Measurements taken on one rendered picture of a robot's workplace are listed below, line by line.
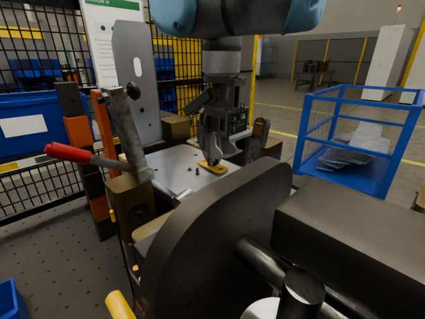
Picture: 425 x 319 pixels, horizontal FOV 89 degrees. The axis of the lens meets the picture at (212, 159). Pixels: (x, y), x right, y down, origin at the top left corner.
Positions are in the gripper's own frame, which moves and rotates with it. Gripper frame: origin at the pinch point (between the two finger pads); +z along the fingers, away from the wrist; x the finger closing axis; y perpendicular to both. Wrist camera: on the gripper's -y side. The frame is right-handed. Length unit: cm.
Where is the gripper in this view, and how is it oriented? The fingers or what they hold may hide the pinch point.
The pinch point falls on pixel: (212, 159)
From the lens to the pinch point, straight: 54.4
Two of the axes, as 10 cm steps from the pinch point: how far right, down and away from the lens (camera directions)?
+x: 7.2, -3.0, 6.3
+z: -0.2, 9.0, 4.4
